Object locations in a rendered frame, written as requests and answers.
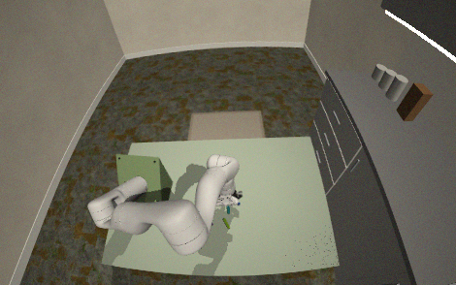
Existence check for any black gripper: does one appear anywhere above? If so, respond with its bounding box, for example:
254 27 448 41
231 189 243 200

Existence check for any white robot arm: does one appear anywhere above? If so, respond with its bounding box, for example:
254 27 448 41
87 154 239 255

